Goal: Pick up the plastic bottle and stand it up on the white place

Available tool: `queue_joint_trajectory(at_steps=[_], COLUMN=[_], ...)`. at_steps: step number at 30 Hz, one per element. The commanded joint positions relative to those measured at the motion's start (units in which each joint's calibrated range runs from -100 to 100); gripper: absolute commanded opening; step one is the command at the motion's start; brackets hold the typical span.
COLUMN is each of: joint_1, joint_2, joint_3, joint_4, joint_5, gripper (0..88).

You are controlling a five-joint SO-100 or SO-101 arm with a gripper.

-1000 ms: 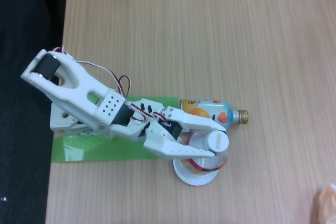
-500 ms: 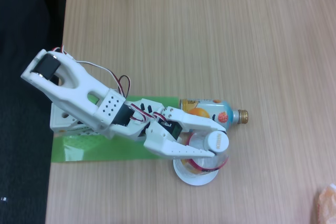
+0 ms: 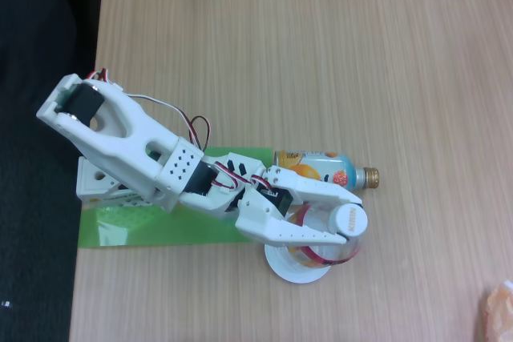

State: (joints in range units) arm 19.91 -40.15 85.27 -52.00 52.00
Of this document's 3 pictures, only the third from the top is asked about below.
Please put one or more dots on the orange plastic bag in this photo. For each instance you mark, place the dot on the orange plastic bag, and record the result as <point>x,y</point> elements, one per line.
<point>501,310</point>

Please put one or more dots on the short green tape strip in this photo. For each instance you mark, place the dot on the short green tape strip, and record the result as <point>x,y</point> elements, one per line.
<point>248,150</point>

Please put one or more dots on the small white plate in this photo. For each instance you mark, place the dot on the small white plate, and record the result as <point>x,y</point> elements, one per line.
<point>292,274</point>

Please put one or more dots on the orange juice bottle can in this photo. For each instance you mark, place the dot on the orange juice bottle can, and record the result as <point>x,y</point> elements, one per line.
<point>340,170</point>

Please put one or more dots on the long green tape strip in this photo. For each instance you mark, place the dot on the long green tape strip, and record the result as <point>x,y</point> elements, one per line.
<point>160,230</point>

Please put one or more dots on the clear plastic bottle red label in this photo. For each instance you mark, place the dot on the clear plastic bottle red label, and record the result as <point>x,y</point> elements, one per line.
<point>348,220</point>

